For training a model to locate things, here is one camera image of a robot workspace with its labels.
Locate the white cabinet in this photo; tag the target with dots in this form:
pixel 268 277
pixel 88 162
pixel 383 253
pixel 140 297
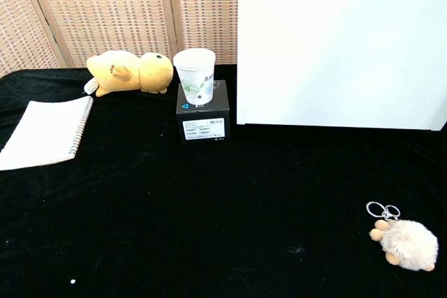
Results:
pixel 331 50

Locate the black cardboard product box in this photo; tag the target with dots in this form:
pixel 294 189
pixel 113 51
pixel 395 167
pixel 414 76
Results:
pixel 202 116

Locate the white floral paper cup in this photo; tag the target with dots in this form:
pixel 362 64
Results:
pixel 195 74

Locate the black velvet tablecloth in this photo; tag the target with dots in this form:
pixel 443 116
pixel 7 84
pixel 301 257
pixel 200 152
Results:
pixel 209 214

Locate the yellow plush duck toy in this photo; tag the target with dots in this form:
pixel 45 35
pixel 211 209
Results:
pixel 122 81

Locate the woven bamboo folding screen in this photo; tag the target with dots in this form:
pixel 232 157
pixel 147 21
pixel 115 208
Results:
pixel 104 8

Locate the white spiral notebook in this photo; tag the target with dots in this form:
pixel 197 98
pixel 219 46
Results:
pixel 42 134

